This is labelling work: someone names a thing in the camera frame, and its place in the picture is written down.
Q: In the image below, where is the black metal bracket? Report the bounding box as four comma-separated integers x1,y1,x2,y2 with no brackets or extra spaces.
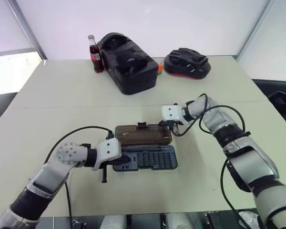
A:
203,210,221,229

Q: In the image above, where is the black moulded plastic case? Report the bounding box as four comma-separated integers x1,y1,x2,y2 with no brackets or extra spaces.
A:
251,78,286,134

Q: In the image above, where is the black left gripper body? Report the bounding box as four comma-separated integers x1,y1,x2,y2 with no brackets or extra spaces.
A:
99,154,133,171

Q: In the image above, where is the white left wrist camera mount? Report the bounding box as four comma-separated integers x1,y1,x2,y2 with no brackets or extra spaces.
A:
92,137,123,171

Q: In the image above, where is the glass cola bottle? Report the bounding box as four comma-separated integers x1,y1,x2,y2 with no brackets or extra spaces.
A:
87,34,105,74

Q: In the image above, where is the grey rounded shape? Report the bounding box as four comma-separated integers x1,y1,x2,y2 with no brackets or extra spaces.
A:
101,214,128,229
165,212,192,229

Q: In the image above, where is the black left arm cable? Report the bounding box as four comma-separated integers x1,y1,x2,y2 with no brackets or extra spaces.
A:
44,125,115,229

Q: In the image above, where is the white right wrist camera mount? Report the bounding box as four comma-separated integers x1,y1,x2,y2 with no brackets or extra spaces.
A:
161,104,182,123

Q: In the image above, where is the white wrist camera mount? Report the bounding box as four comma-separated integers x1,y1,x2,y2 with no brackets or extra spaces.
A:
92,137,123,171
161,104,182,123

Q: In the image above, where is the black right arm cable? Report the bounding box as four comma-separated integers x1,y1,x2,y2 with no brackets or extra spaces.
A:
173,93,251,218

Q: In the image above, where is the black and red pouch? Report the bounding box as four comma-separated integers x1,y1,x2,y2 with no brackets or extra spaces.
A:
163,47,212,80

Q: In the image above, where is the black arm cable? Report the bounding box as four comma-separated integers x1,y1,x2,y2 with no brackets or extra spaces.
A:
173,93,251,218
44,125,115,229

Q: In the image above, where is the dark screwdriver bit case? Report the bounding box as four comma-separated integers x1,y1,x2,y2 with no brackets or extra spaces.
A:
112,122,179,172

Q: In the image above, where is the grey metal frame post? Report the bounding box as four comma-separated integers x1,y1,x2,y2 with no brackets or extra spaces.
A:
6,0,48,61
236,0,277,63

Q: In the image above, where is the large black fabric bag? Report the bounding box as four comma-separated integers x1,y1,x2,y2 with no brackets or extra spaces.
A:
96,32,159,96

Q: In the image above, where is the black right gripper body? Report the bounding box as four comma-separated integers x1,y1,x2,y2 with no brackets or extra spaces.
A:
158,120,185,127

